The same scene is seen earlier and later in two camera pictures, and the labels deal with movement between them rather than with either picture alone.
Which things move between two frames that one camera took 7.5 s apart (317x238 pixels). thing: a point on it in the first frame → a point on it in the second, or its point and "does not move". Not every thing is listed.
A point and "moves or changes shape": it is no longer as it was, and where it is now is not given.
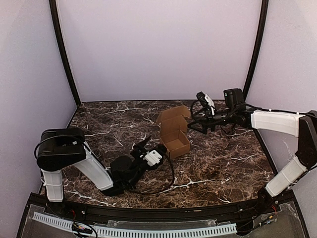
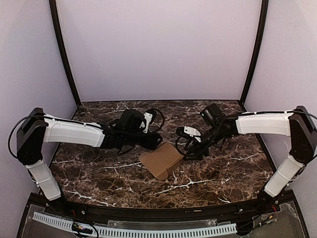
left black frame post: (53, 5) does not move
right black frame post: (253, 64) does not move
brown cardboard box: (173, 130) moves or changes shape
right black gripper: (204, 120) → (195, 148)
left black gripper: (140, 147) → (151, 142)
